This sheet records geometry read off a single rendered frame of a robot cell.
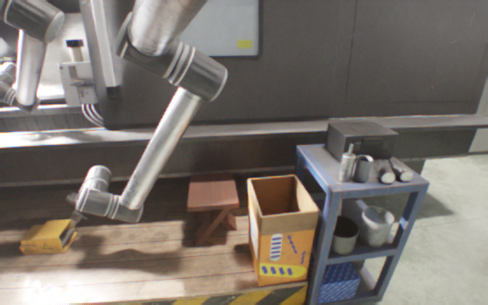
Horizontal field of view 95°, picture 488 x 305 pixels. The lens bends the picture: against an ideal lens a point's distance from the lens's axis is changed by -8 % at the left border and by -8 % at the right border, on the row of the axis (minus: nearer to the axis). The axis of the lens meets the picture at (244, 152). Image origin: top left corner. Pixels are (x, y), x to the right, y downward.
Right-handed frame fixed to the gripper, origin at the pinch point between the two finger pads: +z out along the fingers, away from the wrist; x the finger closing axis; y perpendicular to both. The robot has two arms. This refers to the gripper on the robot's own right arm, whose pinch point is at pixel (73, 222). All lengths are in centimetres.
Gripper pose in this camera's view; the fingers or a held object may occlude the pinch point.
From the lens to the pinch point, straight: 162.9
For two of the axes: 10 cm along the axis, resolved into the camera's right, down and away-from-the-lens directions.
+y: 7.8, 5.1, 3.5
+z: -6.1, 7.5, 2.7
